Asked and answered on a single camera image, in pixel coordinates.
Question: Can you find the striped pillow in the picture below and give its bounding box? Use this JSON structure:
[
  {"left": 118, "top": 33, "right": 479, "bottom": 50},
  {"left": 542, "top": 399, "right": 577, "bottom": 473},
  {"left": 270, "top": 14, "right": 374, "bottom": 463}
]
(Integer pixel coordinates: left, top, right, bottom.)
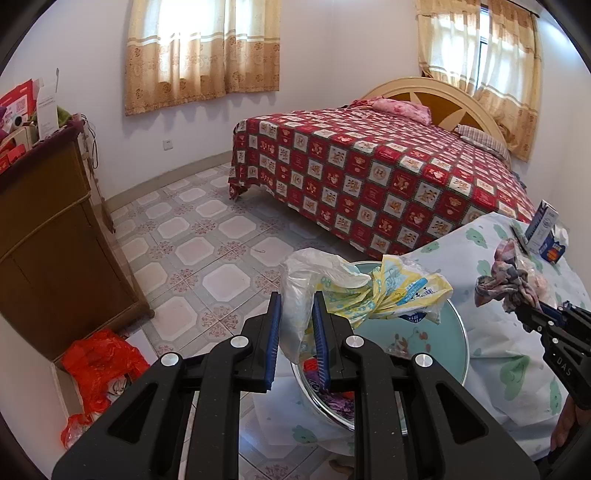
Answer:
[{"left": 455, "top": 124, "right": 509, "bottom": 155}]

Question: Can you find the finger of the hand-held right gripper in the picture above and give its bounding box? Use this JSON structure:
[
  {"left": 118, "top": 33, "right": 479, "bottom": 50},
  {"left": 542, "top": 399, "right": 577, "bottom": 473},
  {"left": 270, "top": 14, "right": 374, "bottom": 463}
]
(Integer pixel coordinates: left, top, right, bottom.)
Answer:
[
  {"left": 513, "top": 299, "right": 560, "bottom": 340},
  {"left": 538, "top": 300, "right": 591, "bottom": 325}
]

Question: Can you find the dark foil wrapper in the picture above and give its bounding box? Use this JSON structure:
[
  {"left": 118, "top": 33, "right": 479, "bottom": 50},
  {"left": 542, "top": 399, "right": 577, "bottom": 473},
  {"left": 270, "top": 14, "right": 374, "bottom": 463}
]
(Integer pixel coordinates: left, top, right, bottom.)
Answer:
[{"left": 510, "top": 222, "right": 532, "bottom": 252}]

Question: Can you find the white blue milk carton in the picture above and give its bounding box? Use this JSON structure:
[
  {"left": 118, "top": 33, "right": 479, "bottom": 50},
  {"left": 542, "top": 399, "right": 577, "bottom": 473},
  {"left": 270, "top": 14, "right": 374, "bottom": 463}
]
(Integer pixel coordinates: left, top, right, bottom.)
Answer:
[{"left": 526, "top": 199, "right": 559, "bottom": 257}]

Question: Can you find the red plastic bag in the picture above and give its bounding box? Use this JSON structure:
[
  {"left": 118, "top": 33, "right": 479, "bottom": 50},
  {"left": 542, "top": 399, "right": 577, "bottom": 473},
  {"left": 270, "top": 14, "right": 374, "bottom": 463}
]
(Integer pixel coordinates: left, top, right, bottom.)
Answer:
[{"left": 61, "top": 329, "right": 151, "bottom": 448}]

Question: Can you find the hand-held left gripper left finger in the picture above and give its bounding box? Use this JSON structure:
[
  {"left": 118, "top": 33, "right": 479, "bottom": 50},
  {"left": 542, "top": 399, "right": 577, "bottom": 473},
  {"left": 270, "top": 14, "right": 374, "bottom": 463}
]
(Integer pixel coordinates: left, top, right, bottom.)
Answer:
[{"left": 52, "top": 292, "right": 282, "bottom": 480}]

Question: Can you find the pink pillow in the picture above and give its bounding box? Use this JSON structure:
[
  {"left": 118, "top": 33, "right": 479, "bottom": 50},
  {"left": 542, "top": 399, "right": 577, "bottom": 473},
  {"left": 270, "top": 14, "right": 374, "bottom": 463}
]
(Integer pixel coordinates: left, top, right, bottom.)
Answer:
[{"left": 372, "top": 97, "right": 432, "bottom": 124}]

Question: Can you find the cardboard box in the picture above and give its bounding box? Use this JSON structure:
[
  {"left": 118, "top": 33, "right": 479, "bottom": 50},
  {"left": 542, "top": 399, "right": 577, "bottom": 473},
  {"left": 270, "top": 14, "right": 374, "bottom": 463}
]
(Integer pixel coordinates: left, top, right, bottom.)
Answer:
[{"left": 52, "top": 323, "right": 158, "bottom": 416}]

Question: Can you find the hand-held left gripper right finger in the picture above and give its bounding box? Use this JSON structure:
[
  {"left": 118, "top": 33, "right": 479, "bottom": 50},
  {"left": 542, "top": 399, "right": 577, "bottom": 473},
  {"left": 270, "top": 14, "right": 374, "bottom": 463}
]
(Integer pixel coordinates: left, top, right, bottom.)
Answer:
[{"left": 312, "top": 291, "right": 540, "bottom": 480}]

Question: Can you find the blue carton box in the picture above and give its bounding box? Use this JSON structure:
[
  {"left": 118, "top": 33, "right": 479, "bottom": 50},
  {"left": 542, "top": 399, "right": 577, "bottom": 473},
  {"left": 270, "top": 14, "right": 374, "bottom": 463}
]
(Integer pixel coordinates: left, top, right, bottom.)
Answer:
[{"left": 538, "top": 231, "right": 568, "bottom": 264}]

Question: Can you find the clear plastic bag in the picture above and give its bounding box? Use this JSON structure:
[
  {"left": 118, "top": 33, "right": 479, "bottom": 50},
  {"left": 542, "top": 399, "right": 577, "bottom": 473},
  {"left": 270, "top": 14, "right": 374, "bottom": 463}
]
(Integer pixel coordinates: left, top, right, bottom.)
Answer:
[{"left": 515, "top": 256, "right": 552, "bottom": 301}]

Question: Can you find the white translucent plastic bag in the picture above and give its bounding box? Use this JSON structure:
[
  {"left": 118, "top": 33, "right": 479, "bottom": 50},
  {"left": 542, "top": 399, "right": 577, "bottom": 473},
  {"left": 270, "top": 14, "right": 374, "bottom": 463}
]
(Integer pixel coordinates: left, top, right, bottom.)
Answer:
[{"left": 280, "top": 248, "right": 370, "bottom": 365}]

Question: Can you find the red gift box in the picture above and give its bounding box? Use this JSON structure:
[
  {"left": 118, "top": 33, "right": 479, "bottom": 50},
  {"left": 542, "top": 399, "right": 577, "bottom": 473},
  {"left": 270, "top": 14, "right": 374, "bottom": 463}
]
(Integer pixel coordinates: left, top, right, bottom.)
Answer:
[{"left": 0, "top": 79, "right": 38, "bottom": 121}]

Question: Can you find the brown wooden cabinet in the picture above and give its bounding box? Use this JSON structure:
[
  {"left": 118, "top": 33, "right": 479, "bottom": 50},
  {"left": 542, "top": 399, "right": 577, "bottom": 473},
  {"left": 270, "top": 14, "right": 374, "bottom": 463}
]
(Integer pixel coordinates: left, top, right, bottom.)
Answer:
[{"left": 0, "top": 124, "right": 155, "bottom": 365}]

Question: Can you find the white paper box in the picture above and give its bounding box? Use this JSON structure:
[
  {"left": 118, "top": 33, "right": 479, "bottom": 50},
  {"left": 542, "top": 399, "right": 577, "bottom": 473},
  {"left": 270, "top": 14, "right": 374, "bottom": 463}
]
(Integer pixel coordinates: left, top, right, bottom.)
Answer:
[{"left": 36, "top": 69, "right": 61, "bottom": 139}]

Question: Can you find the person's right hand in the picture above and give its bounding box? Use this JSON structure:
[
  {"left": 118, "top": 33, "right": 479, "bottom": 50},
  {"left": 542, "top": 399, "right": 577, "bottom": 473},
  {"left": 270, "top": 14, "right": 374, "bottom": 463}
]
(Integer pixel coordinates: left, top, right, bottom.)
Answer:
[{"left": 549, "top": 399, "right": 578, "bottom": 453}]

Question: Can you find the cloud print tablecloth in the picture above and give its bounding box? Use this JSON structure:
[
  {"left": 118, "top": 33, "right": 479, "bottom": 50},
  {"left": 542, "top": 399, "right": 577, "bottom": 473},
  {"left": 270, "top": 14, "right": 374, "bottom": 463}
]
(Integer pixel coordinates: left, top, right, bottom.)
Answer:
[{"left": 252, "top": 212, "right": 591, "bottom": 462}]

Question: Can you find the red checked bedspread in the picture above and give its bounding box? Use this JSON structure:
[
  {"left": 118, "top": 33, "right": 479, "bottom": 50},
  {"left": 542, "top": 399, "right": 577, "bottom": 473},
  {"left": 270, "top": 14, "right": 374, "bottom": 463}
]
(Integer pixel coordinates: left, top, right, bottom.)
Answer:
[{"left": 228, "top": 107, "right": 550, "bottom": 260}]

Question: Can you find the beige patterned curtain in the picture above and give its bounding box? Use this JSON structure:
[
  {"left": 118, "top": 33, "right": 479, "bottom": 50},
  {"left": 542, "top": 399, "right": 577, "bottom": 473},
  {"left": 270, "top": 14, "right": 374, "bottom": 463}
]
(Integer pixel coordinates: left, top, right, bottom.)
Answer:
[
  {"left": 126, "top": 0, "right": 281, "bottom": 116},
  {"left": 416, "top": 0, "right": 542, "bottom": 162}
]

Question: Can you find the yellow printed plastic bag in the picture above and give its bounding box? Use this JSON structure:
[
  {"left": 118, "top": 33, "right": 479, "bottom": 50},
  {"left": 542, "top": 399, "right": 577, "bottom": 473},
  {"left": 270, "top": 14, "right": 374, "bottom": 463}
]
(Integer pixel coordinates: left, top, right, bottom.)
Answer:
[{"left": 300, "top": 254, "right": 454, "bottom": 365}]

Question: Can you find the cream wooden bed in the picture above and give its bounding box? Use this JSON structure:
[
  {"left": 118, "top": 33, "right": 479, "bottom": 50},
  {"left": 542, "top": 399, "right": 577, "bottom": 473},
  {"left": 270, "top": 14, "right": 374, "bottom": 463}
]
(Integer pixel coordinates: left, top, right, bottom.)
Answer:
[{"left": 228, "top": 76, "right": 550, "bottom": 261}]

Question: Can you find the grey pink rag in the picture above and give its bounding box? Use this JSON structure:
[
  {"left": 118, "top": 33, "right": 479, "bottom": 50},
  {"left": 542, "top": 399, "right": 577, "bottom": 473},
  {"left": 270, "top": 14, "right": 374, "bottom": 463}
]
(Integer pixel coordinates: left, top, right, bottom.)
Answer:
[{"left": 475, "top": 237, "right": 543, "bottom": 315}]

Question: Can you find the white cable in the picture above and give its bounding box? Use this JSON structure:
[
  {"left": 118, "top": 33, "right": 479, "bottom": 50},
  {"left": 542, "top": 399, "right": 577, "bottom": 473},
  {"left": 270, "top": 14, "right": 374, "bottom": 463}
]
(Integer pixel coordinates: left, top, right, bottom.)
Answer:
[{"left": 83, "top": 117, "right": 100, "bottom": 169}]

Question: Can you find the metal basin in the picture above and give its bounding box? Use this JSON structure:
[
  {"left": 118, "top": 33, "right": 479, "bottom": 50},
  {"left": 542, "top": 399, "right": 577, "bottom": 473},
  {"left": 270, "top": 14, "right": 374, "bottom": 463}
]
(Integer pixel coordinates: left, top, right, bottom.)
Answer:
[{"left": 288, "top": 261, "right": 471, "bottom": 437}]

